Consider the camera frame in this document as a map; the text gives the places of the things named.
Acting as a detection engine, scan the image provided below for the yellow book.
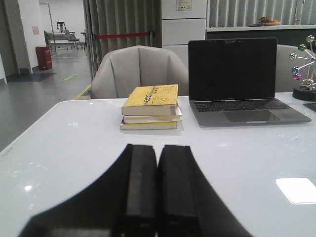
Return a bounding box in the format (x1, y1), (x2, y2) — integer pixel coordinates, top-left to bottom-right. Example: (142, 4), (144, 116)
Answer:
(120, 122), (178, 130)
(121, 84), (178, 116)

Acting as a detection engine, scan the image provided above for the white middle book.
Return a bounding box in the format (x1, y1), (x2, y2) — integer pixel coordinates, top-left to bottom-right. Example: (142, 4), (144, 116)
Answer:
(122, 107), (182, 124)

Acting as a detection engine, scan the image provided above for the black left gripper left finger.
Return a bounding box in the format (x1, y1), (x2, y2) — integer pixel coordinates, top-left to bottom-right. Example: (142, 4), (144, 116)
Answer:
(20, 144), (157, 237)

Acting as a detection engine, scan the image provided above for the red barrier belt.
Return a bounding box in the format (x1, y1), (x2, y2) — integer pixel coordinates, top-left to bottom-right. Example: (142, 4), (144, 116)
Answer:
(94, 31), (155, 39)

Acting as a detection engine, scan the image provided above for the red trash bin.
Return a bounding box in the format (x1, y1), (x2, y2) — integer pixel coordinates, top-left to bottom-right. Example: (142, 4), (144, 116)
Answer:
(36, 46), (53, 70)

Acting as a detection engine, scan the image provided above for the grey left armchair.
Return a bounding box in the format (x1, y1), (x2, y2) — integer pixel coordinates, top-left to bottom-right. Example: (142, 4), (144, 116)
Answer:
(90, 45), (189, 99)

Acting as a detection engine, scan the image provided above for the black mouse pad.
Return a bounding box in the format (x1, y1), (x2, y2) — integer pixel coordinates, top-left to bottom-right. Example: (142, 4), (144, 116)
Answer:
(304, 103), (316, 112)

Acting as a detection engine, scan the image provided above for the fruit bowl on counter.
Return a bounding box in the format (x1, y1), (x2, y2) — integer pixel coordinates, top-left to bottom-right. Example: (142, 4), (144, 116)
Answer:
(259, 16), (281, 26)

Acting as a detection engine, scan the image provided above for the ferris wheel desk ornament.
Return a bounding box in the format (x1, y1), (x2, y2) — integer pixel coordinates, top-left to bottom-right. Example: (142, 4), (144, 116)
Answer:
(289, 35), (316, 102)

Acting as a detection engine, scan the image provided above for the yellow bottom book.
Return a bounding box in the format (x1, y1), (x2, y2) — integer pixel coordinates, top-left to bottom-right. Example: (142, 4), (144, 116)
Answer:
(120, 122), (178, 130)

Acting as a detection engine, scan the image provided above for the yellow top book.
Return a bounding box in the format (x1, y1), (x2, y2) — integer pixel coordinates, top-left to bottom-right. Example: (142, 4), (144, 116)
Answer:
(121, 84), (178, 116)

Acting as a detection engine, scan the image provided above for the grey open laptop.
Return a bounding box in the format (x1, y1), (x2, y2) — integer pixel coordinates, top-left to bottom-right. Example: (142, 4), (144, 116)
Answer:
(188, 38), (310, 126)

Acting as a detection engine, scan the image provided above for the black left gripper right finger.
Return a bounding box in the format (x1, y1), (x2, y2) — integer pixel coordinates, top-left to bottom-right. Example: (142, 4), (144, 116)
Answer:
(158, 145), (251, 237)

